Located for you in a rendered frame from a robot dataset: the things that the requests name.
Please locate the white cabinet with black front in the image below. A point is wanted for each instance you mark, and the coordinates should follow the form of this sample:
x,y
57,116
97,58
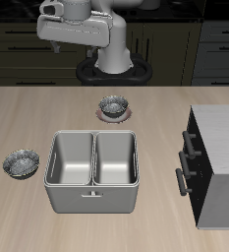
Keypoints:
x,y
222,141

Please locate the dark kitchen cupboards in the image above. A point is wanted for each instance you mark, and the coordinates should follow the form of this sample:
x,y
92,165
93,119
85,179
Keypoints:
x,y
21,65

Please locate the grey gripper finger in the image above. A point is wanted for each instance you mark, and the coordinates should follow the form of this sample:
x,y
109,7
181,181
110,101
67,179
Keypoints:
x,y
56,47
91,51

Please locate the round pink-rimmed plate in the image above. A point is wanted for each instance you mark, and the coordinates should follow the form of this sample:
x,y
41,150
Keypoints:
x,y
101,117

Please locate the white two-bin basket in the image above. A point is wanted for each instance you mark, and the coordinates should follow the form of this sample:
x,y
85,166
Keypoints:
x,y
91,197

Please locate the grey patterned bowl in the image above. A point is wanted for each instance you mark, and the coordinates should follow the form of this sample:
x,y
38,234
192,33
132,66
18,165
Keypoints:
x,y
21,163
113,105

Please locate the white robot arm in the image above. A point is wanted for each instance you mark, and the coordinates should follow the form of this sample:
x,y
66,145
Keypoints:
x,y
114,49

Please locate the flat black base plate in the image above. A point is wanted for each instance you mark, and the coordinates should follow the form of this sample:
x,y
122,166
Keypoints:
x,y
86,75

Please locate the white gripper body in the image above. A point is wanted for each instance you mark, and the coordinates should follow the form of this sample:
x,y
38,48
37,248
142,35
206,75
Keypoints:
x,y
73,31

